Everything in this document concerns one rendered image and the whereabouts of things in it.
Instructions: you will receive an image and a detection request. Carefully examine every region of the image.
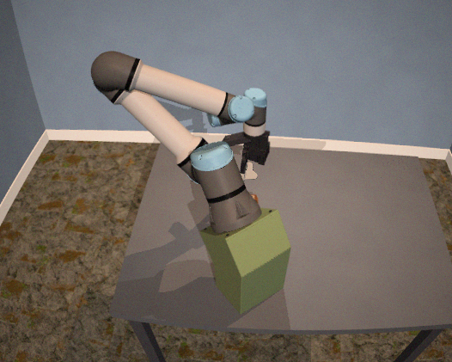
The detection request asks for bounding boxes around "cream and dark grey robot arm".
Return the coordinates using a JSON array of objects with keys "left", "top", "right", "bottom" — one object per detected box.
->
[{"left": 91, "top": 51, "right": 267, "bottom": 233}]

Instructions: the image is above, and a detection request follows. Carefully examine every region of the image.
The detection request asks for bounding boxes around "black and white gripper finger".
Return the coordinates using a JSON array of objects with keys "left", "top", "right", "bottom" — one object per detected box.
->
[{"left": 240, "top": 153, "right": 258, "bottom": 181}]

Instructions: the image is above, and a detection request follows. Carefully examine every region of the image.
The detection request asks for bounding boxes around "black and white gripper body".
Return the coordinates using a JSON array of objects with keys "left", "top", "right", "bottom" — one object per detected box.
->
[{"left": 242, "top": 131, "right": 270, "bottom": 165}]

